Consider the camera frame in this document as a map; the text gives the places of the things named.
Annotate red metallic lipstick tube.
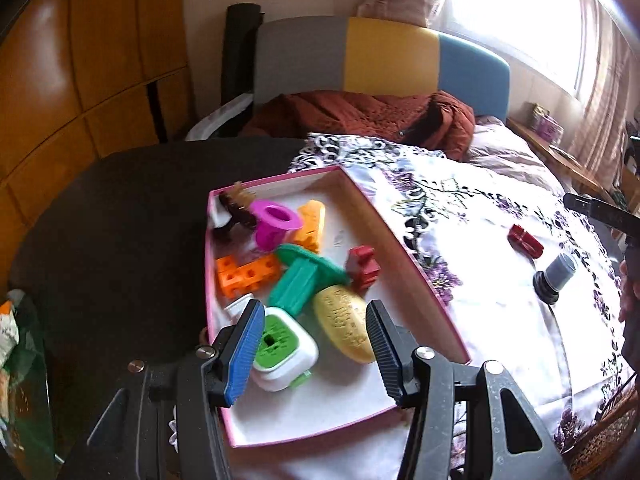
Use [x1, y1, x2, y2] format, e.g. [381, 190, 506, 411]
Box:
[506, 224, 544, 259]

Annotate white cloth on sofa arm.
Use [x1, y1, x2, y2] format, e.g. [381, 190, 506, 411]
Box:
[186, 93, 254, 142]

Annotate white framed window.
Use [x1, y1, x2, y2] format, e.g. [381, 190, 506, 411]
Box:
[438, 0, 588, 96]

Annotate red plastic block toy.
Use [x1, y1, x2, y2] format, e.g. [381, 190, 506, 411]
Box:
[345, 245, 381, 295]

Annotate yellow perforated block toy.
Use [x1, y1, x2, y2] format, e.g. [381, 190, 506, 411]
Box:
[290, 200, 326, 254]

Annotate white green square dispenser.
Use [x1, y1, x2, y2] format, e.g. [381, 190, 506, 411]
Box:
[250, 307, 319, 392]

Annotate purple box on side table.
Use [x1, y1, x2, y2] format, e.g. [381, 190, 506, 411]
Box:
[529, 103, 564, 145]

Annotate magenta plastic cup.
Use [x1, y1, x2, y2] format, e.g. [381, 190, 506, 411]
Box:
[250, 200, 303, 252]

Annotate pink shallow cardboard box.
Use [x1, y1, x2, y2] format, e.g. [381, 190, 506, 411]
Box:
[205, 167, 469, 448]

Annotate wooden side table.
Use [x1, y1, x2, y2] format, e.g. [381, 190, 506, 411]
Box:
[506, 117, 615, 205]

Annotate right beige curtain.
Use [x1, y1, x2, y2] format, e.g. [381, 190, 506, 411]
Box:
[570, 0, 632, 190]

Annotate white floral embroidered tablecloth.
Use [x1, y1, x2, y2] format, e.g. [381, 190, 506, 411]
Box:
[205, 136, 631, 479]

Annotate yellow patterned oval soap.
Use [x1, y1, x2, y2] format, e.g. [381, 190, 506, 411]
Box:
[312, 285, 375, 364]

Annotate wooden wardrobe panels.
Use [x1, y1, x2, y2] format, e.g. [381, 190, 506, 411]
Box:
[1, 0, 195, 271]

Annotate person's hand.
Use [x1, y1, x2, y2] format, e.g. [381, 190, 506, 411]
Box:
[618, 261, 639, 322]

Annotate orange L-shaped block toy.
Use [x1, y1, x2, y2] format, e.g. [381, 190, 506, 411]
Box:
[215, 254, 282, 300]

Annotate grey yellow blue sofa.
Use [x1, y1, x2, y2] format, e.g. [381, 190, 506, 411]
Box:
[239, 16, 511, 120]

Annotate rust brown quilted jacket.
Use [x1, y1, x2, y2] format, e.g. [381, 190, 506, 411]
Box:
[243, 90, 475, 160]

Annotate pale pink quilted blanket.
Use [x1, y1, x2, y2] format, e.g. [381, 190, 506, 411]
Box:
[463, 116, 564, 195]

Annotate silver black cylinder container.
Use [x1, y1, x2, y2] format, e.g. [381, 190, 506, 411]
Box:
[533, 252, 577, 304]

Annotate colourful snack bag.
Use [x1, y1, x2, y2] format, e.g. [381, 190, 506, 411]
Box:
[1, 289, 56, 479]

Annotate green plastic bucket toy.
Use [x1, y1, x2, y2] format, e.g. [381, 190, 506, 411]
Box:
[268, 244, 350, 318]

